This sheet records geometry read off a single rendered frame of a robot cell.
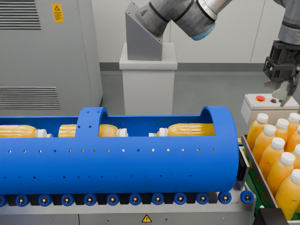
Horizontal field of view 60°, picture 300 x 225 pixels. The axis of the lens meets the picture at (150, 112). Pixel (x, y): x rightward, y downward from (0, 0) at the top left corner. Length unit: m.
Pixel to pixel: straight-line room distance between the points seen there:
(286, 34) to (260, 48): 3.11
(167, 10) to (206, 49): 2.36
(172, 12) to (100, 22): 2.26
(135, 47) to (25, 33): 1.28
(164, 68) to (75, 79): 1.26
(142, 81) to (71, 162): 0.85
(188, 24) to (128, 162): 0.91
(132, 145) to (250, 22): 3.20
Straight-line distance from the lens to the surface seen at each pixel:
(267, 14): 3.82
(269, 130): 1.03
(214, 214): 0.99
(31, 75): 2.67
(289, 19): 0.84
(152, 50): 1.45
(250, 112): 1.17
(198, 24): 1.46
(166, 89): 1.54
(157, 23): 1.45
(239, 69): 3.98
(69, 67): 2.51
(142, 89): 1.53
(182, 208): 0.95
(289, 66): 0.89
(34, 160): 0.81
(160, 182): 0.79
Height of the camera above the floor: 1.70
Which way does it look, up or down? 35 degrees down
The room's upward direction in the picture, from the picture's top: straight up
